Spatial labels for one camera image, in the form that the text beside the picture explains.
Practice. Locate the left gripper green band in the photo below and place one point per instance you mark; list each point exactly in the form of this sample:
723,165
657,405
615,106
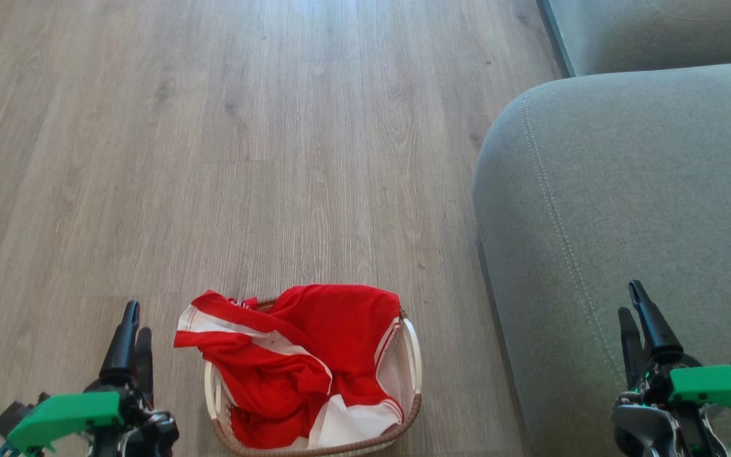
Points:
67,412

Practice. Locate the grey and yellow sofa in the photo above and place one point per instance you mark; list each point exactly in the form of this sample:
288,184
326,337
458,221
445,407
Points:
625,203

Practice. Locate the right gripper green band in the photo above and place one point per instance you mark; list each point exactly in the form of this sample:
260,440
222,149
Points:
714,387

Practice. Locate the red and white shirt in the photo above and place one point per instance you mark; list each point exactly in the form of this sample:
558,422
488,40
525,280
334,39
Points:
302,355

